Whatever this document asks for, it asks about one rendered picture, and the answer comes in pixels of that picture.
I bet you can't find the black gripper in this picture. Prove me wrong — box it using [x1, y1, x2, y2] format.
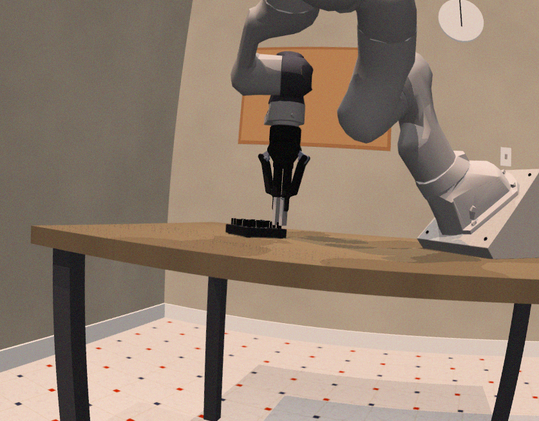
[258, 125, 310, 226]

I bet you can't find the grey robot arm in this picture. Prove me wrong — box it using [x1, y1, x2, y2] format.
[231, 0, 520, 236]

